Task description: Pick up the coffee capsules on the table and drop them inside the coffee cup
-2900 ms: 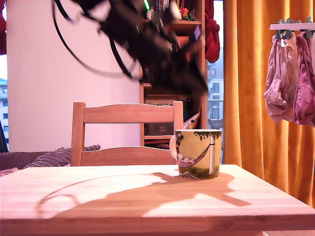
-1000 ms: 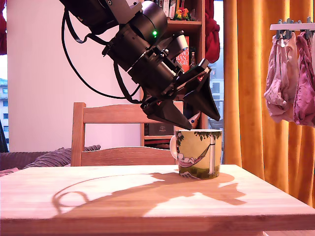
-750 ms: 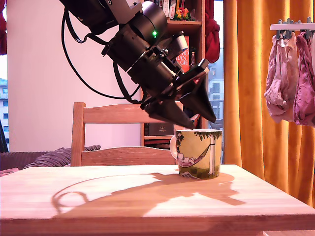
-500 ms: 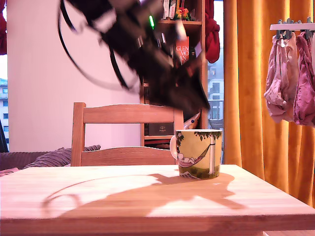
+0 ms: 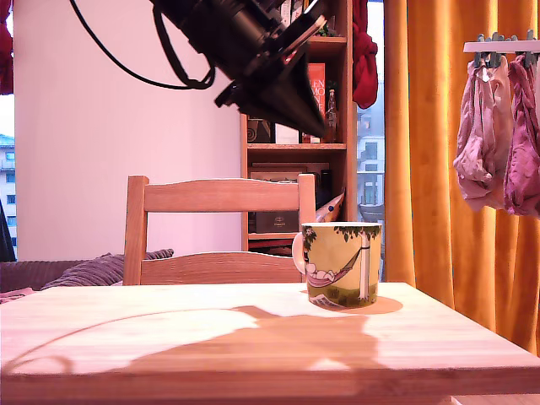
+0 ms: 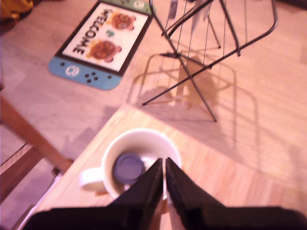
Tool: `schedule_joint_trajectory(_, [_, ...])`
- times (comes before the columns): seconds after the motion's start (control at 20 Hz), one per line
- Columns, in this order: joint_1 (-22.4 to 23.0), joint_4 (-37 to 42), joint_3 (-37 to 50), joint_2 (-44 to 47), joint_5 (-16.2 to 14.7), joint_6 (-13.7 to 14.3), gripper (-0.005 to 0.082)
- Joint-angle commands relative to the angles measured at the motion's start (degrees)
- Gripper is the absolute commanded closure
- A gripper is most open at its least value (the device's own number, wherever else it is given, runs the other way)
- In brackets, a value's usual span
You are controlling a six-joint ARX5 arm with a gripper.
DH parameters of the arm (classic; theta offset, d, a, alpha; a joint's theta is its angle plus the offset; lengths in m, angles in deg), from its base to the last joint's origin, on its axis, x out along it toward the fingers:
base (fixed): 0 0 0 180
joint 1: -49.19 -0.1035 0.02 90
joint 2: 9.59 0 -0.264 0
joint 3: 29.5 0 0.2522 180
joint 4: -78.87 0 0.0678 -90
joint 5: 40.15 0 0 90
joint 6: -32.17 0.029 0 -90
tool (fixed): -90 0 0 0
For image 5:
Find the dark purple sofa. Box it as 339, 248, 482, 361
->
0, 260, 58, 293

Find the black gift box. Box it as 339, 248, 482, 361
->
255, 210, 300, 235

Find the wooden bookshelf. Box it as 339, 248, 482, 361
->
238, 0, 354, 257

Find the red whisky box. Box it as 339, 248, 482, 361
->
307, 62, 327, 143

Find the white drying rack with pegs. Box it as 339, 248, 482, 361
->
462, 29, 540, 68

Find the dark slanted pole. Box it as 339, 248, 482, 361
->
0, 200, 17, 262

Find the magenta hanging garment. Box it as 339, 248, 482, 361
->
503, 53, 540, 219

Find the orange curtain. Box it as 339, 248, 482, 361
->
383, 0, 540, 358

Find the pink cloth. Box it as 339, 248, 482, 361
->
0, 287, 34, 305

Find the wooden chair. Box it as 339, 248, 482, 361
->
122, 174, 317, 287

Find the white and blue whisky box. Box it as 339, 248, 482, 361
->
274, 122, 300, 144

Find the pale pink hanging garment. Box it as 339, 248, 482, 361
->
453, 54, 514, 213

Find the dark patterned whisky box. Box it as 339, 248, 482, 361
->
247, 116, 273, 143

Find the yellow illustrated hammock mug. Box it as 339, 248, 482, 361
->
291, 221, 383, 311

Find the patterned paper cone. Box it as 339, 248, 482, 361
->
315, 192, 346, 224

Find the knotted red cloth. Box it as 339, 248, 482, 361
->
352, 0, 380, 110

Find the purple corduroy cushion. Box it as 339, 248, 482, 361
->
41, 248, 176, 290

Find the clear glass bottle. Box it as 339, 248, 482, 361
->
324, 89, 340, 143

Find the red cloth at window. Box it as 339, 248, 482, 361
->
0, 0, 14, 95

